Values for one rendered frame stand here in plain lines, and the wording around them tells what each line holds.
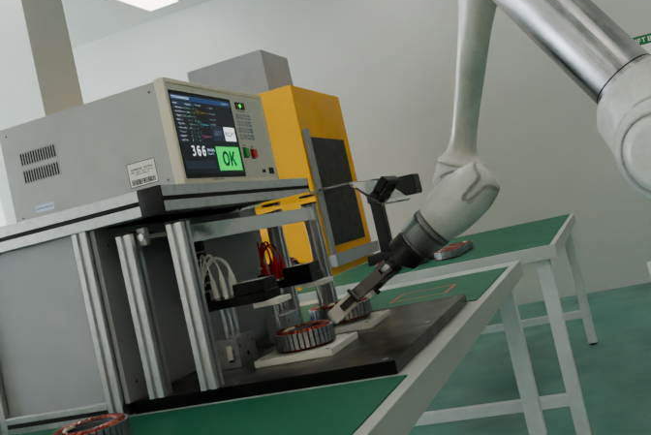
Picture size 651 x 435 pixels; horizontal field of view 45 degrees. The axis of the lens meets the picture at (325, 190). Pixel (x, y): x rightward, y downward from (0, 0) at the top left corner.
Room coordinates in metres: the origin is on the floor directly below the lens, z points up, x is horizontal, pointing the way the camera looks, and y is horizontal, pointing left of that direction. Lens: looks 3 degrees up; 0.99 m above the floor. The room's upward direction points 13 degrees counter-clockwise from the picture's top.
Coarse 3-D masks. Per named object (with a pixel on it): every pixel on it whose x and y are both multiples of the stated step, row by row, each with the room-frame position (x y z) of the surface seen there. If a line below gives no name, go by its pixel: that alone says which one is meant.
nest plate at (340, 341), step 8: (336, 336) 1.49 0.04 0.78; (344, 336) 1.47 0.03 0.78; (352, 336) 1.47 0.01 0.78; (328, 344) 1.42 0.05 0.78; (336, 344) 1.40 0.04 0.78; (344, 344) 1.42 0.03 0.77; (272, 352) 1.48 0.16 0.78; (280, 352) 1.45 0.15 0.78; (296, 352) 1.41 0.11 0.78; (304, 352) 1.39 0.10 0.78; (312, 352) 1.37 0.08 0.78; (320, 352) 1.37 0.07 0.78; (328, 352) 1.36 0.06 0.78; (336, 352) 1.38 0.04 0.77; (256, 360) 1.42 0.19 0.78; (264, 360) 1.40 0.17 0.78; (272, 360) 1.40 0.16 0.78; (280, 360) 1.39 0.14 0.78; (288, 360) 1.39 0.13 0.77; (296, 360) 1.38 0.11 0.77
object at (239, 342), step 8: (232, 336) 1.50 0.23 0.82; (240, 336) 1.48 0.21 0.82; (248, 336) 1.51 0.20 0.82; (216, 344) 1.47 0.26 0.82; (224, 344) 1.47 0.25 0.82; (232, 344) 1.46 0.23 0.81; (240, 344) 1.47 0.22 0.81; (248, 344) 1.50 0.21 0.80; (224, 352) 1.47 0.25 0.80; (232, 352) 1.46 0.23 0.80; (240, 352) 1.47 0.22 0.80; (248, 352) 1.49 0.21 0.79; (256, 352) 1.52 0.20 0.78; (224, 360) 1.47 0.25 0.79; (240, 360) 1.46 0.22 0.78; (248, 360) 1.49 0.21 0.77; (224, 368) 1.47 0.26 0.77
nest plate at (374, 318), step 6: (372, 312) 1.74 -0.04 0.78; (378, 312) 1.72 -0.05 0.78; (384, 312) 1.69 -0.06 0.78; (360, 318) 1.68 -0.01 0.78; (366, 318) 1.66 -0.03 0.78; (372, 318) 1.64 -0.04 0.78; (378, 318) 1.64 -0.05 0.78; (384, 318) 1.68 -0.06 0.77; (342, 324) 1.66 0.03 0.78; (348, 324) 1.63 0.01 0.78; (354, 324) 1.61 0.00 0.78; (360, 324) 1.60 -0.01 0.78; (366, 324) 1.59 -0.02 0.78; (372, 324) 1.60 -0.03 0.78; (336, 330) 1.61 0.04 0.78; (342, 330) 1.61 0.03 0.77; (348, 330) 1.60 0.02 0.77; (354, 330) 1.60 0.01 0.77
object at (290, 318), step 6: (288, 312) 1.72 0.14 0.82; (294, 312) 1.74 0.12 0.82; (270, 318) 1.70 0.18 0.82; (282, 318) 1.69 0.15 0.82; (288, 318) 1.70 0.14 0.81; (294, 318) 1.73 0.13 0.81; (270, 324) 1.70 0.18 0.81; (282, 324) 1.69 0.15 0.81; (288, 324) 1.69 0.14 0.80; (294, 324) 1.72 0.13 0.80; (270, 330) 1.70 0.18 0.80; (276, 330) 1.70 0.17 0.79; (270, 336) 1.70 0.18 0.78; (270, 342) 1.70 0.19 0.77
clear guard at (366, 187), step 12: (372, 180) 1.72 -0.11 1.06; (312, 192) 1.59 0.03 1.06; (324, 192) 1.67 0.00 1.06; (336, 192) 1.82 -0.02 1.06; (360, 192) 1.56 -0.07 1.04; (372, 192) 1.60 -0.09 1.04; (384, 192) 1.67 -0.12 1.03; (396, 192) 1.75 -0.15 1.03; (264, 204) 1.63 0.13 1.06; (276, 204) 1.76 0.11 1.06
